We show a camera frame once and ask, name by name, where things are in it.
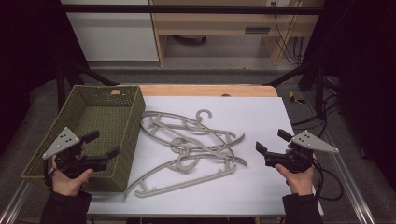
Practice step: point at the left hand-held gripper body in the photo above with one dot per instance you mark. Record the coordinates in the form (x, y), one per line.
(63, 141)

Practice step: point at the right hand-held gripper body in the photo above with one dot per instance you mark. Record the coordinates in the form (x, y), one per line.
(308, 140)

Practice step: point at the green woven basket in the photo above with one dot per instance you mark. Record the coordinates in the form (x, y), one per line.
(102, 115)

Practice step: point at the grey plastic clothes hanger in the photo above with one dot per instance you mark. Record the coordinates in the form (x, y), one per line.
(180, 140)
(204, 111)
(186, 183)
(174, 115)

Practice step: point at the person's right hand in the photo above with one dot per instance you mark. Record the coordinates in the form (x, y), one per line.
(300, 182)

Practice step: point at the person's left hand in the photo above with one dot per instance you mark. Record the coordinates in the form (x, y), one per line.
(67, 185)

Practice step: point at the white table mat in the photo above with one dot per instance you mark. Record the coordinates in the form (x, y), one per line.
(264, 118)

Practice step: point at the yellow black tool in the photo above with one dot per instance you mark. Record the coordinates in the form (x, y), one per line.
(294, 98)

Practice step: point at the black metal stand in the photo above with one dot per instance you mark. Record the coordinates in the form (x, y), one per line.
(60, 84)
(319, 90)

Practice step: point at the black curtain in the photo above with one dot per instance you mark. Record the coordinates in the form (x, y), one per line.
(28, 43)
(367, 62)

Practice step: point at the white cabinet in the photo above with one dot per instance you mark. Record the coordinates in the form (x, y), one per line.
(115, 34)

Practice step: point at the grey oval object black base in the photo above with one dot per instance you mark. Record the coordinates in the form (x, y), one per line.
(190, 40)

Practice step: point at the light wooden desk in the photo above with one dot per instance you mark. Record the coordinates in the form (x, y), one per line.
(218, 23)

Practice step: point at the aluminium rail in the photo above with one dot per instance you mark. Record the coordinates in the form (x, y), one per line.
(351, 186)
(14, 202)

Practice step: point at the black horizontal frame bar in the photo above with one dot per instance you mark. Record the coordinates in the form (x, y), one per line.
(186, 9)

